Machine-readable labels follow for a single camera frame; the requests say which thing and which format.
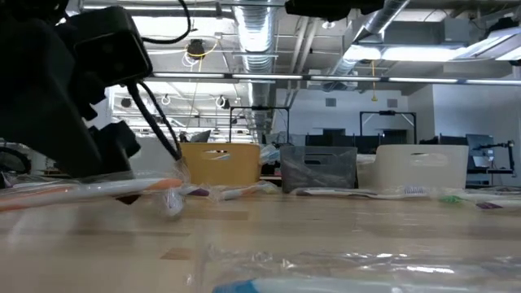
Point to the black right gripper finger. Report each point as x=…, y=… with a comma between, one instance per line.
x=303, y=7

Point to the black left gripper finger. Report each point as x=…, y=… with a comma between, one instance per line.
x=116, y=146

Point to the purple white toothbrush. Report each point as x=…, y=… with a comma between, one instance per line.
x=488, y=206
x=199, y=192
x=309, y=171
x=334, y=192
x=173, y=203

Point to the blue white toothbrush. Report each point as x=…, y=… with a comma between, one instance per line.
x=268, y=154
x=325, y=286

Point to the white column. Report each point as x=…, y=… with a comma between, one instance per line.
x=110, y=106

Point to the LED light bar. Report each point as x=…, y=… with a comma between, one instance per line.
x=285, y=76

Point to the ceiling light panel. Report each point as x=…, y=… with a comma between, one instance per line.
x=407, y=53

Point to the grey tilted monitor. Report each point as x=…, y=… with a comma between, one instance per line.
x=201, y=136

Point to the yellow hanging pendant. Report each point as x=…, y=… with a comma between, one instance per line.
x=373, y=97

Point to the yellow plastic bin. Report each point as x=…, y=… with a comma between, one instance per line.
x=240, y=171

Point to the grey translucent plastic bin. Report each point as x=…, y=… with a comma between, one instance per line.
x=346, y=179

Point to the computer monitor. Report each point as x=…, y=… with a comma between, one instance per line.
x=480, y=140

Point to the green white wrapped toothbrush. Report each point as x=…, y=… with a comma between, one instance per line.
x=449, y=199

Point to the smooth silver ceiling duct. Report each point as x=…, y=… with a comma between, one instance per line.
x=386, y=18

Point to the corrugated silver ceiling duct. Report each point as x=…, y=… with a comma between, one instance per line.
x=256, y=40

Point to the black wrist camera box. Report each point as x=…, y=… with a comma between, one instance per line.
x=110, y=45

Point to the square wall vent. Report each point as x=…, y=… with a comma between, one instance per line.
x=331, y=102
x=392, y=103

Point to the black station frame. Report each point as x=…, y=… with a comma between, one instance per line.
x=260, y=108
x=386, y=112

